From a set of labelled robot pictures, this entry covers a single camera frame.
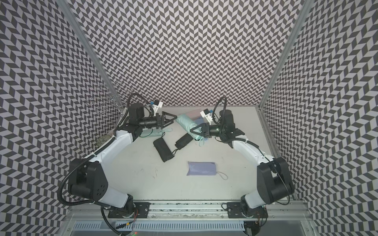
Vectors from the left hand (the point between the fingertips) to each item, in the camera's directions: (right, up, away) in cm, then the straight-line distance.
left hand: (175, 121), depth 76 cm
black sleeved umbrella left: (-10, -18, +18) cm, 28 cm away
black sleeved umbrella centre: (+3, -13, +20) cm, 24 cm away
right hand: (+9, -7, -2) cm, 12 cm away
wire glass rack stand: (-53, +20, +39) cm, 69 cm away
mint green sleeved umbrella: (+7, -1, -2) cm, 7 cm away
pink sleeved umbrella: (+10, +5, +30) cm, 32 cm away
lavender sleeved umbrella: (+15, -28, +9) cm, 33 cm away
